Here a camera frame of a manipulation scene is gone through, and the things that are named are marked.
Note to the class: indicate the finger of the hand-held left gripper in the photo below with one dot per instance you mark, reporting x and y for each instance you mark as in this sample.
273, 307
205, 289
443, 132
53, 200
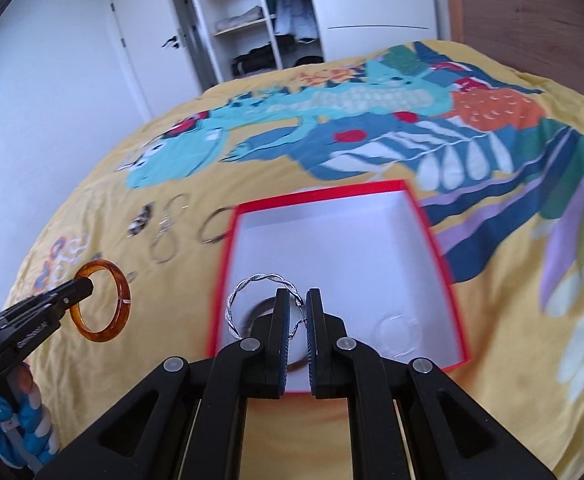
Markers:
31, 335
79, 289

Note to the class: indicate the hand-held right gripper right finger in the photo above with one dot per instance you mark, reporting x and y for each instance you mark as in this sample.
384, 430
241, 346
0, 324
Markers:
313, 345

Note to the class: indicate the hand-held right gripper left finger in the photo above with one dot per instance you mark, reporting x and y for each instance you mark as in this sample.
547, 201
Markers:
282, 345

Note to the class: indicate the amber bangle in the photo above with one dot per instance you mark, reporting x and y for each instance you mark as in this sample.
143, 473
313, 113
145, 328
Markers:
124, 305

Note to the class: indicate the thin silver hoop bangle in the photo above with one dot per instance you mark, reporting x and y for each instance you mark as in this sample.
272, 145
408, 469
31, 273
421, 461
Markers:
159, 260
171, 205

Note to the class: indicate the red cardboard box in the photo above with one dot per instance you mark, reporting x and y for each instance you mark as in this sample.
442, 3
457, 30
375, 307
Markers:
347, 260

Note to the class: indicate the dark metal jewelry piece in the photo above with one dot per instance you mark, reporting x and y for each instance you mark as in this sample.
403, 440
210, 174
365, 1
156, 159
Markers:
140, 220

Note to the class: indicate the textured silver bangle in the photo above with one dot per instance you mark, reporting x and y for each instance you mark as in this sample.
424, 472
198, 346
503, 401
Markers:
203, 232

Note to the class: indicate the dark brown bangle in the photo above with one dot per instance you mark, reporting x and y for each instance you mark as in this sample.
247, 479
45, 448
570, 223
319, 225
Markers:
259, 306

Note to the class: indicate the colourful printed yellow blanket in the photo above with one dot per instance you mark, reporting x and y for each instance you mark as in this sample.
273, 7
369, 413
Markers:
96, 200

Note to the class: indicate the white door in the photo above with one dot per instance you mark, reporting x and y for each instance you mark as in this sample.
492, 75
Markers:
141, 60

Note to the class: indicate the folded black clothes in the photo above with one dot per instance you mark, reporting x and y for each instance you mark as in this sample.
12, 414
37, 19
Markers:
254, 62

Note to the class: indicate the dark cloth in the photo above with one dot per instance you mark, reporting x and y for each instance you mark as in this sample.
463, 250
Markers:
309, 60

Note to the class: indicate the black garment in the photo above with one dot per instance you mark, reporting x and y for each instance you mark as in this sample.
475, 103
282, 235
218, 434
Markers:
286, 40

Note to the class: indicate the folded beige clothes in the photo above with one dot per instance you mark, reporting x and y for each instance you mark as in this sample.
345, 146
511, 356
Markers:
242, 17

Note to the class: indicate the hanging grey jacket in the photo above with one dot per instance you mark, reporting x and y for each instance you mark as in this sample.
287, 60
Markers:
294, 10

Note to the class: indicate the white drawer cabinet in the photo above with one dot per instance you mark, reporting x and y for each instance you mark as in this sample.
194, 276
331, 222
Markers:
372, 10

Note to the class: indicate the wooden headboard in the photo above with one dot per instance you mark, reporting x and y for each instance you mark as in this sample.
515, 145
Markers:
522, 25

